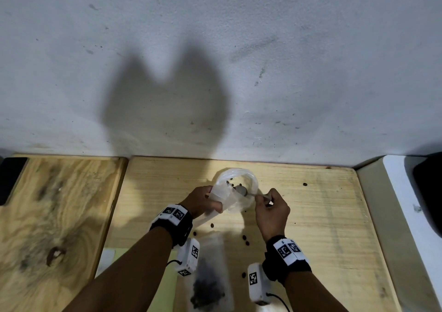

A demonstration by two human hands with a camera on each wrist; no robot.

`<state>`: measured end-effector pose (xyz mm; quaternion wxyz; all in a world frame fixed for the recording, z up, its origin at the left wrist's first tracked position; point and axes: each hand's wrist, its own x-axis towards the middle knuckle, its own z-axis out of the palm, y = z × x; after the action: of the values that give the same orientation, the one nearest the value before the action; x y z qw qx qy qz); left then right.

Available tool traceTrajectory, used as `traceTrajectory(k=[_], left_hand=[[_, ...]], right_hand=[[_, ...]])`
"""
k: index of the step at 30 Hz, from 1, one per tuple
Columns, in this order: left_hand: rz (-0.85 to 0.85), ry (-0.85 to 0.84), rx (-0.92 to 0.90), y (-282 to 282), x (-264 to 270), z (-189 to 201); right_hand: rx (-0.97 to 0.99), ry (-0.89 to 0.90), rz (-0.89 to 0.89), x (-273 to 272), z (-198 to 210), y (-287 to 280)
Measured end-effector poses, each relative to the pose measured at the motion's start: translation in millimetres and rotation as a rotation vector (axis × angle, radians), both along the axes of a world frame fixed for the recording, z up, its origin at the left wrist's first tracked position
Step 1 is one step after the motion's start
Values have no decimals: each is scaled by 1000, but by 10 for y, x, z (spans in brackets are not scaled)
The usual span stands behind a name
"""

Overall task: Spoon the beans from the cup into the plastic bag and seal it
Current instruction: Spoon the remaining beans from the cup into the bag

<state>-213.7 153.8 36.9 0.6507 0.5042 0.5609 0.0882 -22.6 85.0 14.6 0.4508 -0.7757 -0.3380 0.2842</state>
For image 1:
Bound person's right hand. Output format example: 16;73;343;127
254;188;291;243

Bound metal spoon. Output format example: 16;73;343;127
235;185;274;200

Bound person's left forearm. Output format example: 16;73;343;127
61;226;174;312

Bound pile of coffee beans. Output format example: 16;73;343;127
189;257;226;309

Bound wooden board with dark knots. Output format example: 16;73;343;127
0;154;128;312

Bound person's right forearm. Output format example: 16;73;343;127
284;270;350;312

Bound black flat panel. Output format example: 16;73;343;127
0;157;29;207

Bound black rounded object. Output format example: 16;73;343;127
412;152;442;239

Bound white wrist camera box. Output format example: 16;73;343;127
176;238;201;278
247;262;272;306

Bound pale green sheet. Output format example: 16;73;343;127
151;248;181;312

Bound clear pouch with coffee beans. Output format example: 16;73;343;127
175;232;234;312

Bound scattered coffee beans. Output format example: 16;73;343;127
193;182;308;278

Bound white paper sheet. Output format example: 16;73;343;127
94;248;119;278

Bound person's left hand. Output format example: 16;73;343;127
179;185;224;220

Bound black wrist strap with markers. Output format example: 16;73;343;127
149;204;193;248
261;235;312;287

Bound clear plastic bag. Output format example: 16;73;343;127
206;168;259;216

